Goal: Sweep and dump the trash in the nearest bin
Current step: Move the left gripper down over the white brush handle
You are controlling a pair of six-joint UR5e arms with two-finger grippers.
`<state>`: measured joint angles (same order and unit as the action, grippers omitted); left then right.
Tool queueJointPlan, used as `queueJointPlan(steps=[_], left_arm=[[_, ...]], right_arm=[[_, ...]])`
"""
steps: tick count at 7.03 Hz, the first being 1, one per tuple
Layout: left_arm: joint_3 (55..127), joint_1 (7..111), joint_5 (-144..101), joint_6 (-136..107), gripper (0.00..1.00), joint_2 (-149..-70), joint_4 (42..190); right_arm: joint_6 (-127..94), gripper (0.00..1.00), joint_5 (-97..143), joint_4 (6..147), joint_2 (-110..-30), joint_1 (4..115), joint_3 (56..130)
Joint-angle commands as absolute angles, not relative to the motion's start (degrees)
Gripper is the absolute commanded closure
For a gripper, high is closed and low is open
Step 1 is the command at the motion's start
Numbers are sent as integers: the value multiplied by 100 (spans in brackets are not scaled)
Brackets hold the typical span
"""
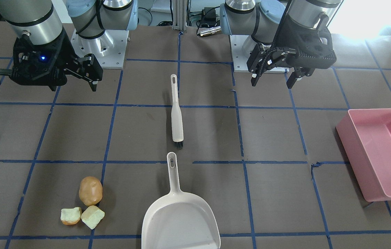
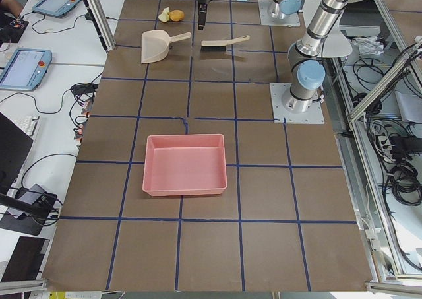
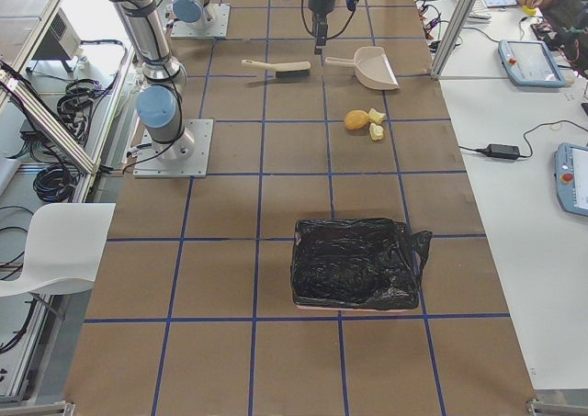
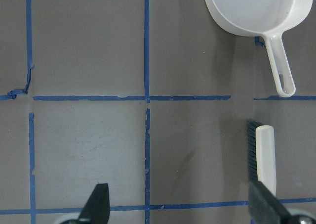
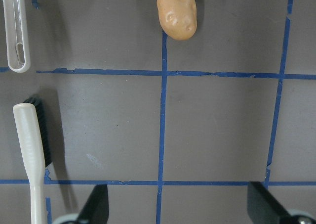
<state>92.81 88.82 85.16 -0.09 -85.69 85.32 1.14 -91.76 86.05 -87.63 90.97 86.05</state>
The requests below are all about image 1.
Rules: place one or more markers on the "aluminium frame post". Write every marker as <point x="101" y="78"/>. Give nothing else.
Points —
<point x="179" y="12"/>

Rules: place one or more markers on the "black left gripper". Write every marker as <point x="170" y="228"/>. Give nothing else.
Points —
<point x="282" y="40"/>

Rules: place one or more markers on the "brown potato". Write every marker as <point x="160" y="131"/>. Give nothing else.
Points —
<point x="90" y="190"/>

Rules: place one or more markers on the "white plastic dustpan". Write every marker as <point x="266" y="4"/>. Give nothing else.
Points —
<point x="179" y="219"/>

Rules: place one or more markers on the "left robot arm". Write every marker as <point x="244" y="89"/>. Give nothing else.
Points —
<point x="261" y="20"/>

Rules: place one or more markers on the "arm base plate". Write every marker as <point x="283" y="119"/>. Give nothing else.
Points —
<point x="109" y="49"/>
<point x="241" y="47"/>

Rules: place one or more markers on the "white hand brush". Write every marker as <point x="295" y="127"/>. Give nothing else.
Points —
<point x="176" y="115"/>

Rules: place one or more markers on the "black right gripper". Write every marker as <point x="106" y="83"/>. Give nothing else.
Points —
<point x="64" y="55"/>

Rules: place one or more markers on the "pale bread chunk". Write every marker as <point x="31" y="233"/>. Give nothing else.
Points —
<point x="70" y="216"/>
<point x="92" y="216"/>

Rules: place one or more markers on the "pink plastic bin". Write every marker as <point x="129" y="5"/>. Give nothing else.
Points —
<point x="366" y="137"/>

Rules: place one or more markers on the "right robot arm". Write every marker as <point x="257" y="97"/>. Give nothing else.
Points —
<point x="91" y="18"/>

